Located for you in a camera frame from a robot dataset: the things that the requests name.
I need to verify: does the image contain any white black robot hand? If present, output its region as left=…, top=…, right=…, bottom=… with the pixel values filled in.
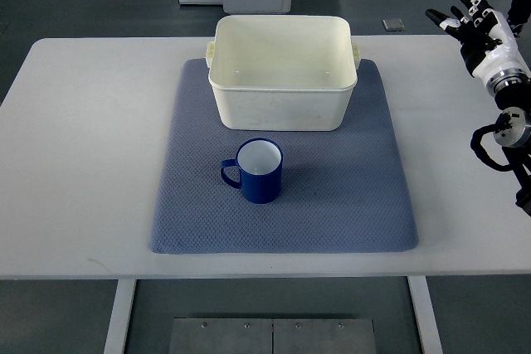
left=426, top=0, right=530, bottom=84

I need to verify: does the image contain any blue enamel mug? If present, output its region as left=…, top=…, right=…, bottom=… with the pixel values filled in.
left=220, top=138, right=284, bottom=204

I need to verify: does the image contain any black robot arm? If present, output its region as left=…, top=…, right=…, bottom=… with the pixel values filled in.
left=470, top=68, right=530, bottom=214

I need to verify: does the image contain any white plastic box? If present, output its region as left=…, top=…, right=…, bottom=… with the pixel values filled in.
left=206, top=15, right=358, bottom=131

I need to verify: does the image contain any person in dark trousers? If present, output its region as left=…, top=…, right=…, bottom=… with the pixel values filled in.
left=507, top=0, right=530, bottom=39

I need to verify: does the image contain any small grey floor plate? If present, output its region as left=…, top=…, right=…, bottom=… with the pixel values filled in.
left=382, top=18, right=405, bottom=32

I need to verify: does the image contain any blue textured mat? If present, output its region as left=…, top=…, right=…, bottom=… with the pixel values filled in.
left=150, top=59, right=418, bottom=255

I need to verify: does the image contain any right white table leg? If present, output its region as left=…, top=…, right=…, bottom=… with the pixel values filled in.
left=407, top=276, right=443, bottom=354

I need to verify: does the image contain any white table leg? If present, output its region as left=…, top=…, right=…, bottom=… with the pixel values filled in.
left=103, top=279, right=136, bottom=354
left=407, top=276, right=443, bottom=354

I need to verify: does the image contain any grey metal floor plate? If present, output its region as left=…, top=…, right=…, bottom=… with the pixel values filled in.
left=169, top=318, right=377, bottom=353

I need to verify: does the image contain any left white table leg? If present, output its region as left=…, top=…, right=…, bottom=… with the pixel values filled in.
left=103, top=279, right=136, bottom=354

